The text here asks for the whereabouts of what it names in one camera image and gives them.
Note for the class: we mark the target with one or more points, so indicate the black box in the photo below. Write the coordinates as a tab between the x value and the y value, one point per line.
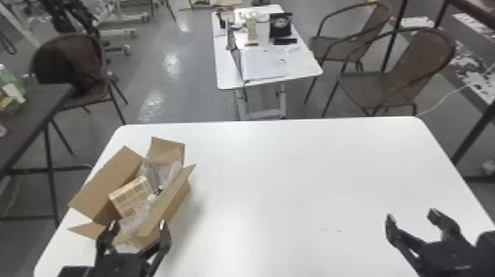
281	26

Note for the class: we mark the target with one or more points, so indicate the brown mesh chair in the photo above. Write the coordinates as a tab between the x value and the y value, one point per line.
67	62
348	42
386	85

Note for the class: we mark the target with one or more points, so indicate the beige small carton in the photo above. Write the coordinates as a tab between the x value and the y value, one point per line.
129	195

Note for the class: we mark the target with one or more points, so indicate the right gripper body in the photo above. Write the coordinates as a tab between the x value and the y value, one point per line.
448	259

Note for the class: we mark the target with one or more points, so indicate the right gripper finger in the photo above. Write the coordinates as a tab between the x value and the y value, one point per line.
446	227
402	240

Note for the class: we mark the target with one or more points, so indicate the white side table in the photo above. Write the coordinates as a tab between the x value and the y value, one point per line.
228	73

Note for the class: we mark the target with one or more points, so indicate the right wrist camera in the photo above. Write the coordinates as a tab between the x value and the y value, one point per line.
487	255

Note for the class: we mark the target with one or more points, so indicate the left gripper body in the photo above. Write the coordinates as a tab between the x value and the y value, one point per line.
121	267

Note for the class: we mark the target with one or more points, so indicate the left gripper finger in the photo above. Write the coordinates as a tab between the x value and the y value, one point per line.
164	240
107	240

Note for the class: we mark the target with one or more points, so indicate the dark side table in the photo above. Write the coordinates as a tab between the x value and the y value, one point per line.
27	112

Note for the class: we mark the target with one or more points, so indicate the cardboard box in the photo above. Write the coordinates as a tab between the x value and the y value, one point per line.
104	185

